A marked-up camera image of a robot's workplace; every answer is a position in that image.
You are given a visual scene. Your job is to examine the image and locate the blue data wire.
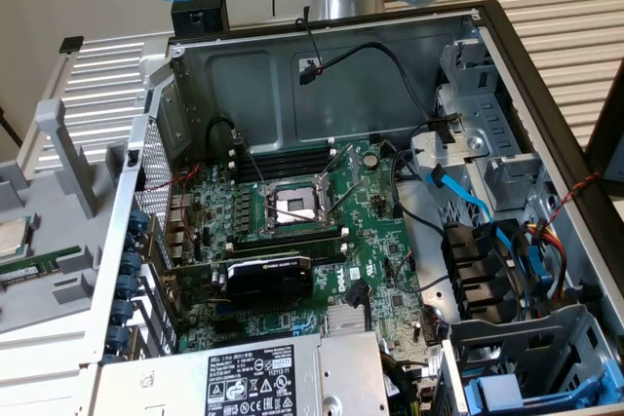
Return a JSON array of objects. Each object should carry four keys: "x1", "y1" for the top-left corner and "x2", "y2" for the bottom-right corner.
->
[{"x1": 424, "y1": 165, "x2": 555, "y2": 298}]

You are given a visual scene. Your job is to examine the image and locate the red yellow power wire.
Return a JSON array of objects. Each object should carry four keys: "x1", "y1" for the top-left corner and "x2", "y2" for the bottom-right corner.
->
[{"x1": 525, "y1": 221, "x2": 569, "y2": 300}]

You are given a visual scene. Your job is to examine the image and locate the blue disk caddy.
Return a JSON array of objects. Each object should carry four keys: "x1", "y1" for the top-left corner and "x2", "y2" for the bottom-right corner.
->
[{"x1": 462, "y1": 371, "x2": 624, "y2": 411}]

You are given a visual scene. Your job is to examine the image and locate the black RAM slot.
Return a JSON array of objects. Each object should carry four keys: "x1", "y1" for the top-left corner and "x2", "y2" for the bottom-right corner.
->
[
  {"x1": 231, "y1": 243, "x2": 348, "y2": 264},
  {"x1": 237, "y1": 146, "x2": 336, "y2": 164},
  {"x1": 227, "y1": 232, "x2": 348, "y2": 249},
  {"x1": 236, "y1": 158, "x2": 337, "y2": 179}
]

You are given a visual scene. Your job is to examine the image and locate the CPU socket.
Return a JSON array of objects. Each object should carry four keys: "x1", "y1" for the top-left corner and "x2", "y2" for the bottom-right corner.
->
[{"x1": 257, "y1": 176, "x2": 337, "y2": 242}]

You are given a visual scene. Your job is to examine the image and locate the metal locking lever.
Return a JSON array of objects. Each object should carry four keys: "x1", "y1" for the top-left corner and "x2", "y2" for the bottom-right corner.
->
[
  {"x1": 324, "y1": 174, "x2": 362, "y2": 222},
  {"x1": 232, "y1": 129, "x2": 268, "y2": 189}
]

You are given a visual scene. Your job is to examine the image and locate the metal socket cover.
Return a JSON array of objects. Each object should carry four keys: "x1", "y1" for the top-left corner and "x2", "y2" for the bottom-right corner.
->
[{"x1": 319, "y1": 142, "x2": 363, "y2": 193}]

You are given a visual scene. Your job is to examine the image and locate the green motherboard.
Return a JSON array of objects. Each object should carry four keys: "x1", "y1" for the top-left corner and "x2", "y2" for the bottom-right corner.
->
[{"x1": 163, "y1": 135, "x2": 440, "y2": 378}]

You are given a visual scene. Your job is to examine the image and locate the black graphics card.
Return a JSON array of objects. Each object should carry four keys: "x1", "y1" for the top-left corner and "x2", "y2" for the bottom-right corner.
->
[{"x1": 168, "y1": 248, "x2": 316, "y2": 313}]

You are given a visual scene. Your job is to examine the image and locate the open grey PC case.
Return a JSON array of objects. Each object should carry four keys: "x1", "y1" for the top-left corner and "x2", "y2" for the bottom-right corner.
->
[{"x1": 80, "y1": 0, "x2": 624, "y2": 416}]

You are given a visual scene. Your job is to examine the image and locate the silver chipset heatsink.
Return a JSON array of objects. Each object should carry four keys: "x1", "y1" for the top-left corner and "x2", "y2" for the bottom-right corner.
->
[{"x1": 325, "y1": 306, "x2": 367, "y2": 337}]

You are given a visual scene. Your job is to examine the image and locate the silver optical drive cage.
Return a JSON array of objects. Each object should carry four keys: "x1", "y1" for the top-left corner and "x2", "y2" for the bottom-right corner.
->
[{"x1": 436, "y1": 25, "x2": 542, "y2": 215}]

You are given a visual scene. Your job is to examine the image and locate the black clamp block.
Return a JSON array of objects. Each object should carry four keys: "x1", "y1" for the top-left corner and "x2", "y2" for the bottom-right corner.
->
[{"x1": 170, "y1": 0, "x2": 230, "y2": 40}]

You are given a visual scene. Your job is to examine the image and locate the grey parts rack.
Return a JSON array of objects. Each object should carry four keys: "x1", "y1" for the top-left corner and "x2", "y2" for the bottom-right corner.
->
[{"x1": 0, "y1": 97, "x2": 133, "y2": 337}]

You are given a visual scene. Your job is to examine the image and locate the silver power supply with label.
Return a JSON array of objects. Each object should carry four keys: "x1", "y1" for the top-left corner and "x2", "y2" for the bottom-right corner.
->
[{"x1": 95, "y1": 330, "x2": 391, "y2": 416}]

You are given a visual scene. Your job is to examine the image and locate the green RAM stick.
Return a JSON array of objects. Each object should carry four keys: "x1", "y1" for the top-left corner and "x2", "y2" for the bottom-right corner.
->
[{"x1": 0, "y1": 246, "x2": 82, "y2": 284}]

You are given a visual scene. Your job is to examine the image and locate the silver CPU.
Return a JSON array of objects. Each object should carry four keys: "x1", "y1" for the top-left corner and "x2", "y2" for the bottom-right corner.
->
[{"x1": 0, "y1": 214, "x2": 35, "y2": 261}]

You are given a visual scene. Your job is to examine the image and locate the white case fixture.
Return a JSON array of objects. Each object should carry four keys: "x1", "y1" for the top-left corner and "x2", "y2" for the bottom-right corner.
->
[{"x1": 0, "y1": 318, "x2": 103, "y2": 416}]

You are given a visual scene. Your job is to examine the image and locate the black wire with connector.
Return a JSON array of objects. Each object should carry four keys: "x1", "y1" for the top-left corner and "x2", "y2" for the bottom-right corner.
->
[{"x1": 297, "y1": 42, "x2": 462, "y2": 144}]

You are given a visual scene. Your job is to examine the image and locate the black motherboard cable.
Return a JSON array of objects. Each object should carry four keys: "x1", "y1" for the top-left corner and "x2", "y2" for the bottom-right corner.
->
[{"x1": 392, "y1": 147, "x2": 448, "y2": 237}]

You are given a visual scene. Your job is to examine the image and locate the black wire loop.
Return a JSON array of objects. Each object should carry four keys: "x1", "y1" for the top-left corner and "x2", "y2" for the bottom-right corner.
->
[{"x1": 205, "y1": 116, "x2": 245, "y2": 164}]

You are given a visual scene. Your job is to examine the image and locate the black flat connector cable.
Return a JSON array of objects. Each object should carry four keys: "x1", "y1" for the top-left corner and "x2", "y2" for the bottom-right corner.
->
[{"x1": 344, "y1": 280, "x2": 372, "y2": 334}]

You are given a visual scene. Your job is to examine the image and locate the thin black red wire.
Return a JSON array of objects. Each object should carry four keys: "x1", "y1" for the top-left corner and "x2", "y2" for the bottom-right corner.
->
[{"x1": 294, "y1": 16, "x2": 326, "y2": 75}]

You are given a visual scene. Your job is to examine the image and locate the black plastic air duct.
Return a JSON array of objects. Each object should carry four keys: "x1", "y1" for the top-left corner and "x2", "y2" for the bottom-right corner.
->
[{"x1": 441, "y1": 220, "x2": 526, "y2": 324}]

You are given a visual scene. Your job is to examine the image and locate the red black twisted wire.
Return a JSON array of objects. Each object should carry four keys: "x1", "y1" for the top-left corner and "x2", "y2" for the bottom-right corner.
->
[{"x1": 545, "y1": 170, "x2": 604, "y2": 230}]

